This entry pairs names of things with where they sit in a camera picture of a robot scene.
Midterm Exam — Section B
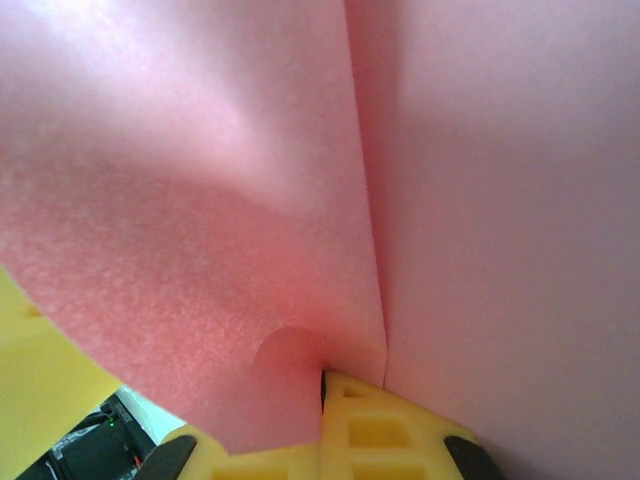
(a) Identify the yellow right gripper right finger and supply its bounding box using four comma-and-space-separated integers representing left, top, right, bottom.
319, 368, 509, 480

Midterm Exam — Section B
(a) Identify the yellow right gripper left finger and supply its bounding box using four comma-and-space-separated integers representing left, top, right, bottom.
130, 423, 324, 480

